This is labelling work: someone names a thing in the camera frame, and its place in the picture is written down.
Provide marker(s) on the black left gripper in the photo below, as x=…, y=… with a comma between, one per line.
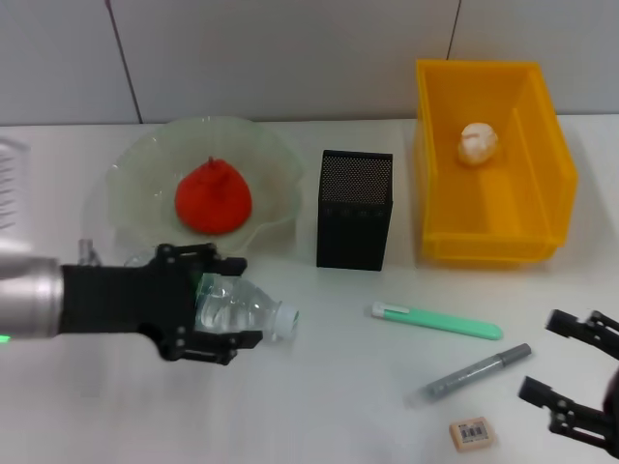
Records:
x=126, y=299

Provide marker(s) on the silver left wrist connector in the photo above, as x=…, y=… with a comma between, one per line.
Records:
x=87, y=251

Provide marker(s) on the white paper ball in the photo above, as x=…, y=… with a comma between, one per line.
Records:
x=476, y=145

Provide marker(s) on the red-orange orange fruit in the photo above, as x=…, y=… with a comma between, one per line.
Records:
x=213, y=198

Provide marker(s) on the green glass fruit plate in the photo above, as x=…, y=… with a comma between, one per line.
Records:
x=145, y=169

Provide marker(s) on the clear green-label water bottle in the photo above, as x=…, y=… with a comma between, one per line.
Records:
x=232, y=304

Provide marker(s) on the yellow plastic bin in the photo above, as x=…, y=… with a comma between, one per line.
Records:
x=483, y=217

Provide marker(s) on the grey marker pen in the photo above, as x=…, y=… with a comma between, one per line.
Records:
x=474, y=374

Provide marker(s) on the mint green white pen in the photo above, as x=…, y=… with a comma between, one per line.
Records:
x=435, y=321

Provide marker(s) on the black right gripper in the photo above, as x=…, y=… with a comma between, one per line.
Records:
x=613, y=415

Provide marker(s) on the black mesh pen holder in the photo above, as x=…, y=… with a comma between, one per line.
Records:
x=353, y=227

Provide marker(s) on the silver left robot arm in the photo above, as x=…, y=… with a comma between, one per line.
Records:
x=29, y=299

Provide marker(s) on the beige eraser with barcode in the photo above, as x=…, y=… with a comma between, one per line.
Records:
x=473, y=435

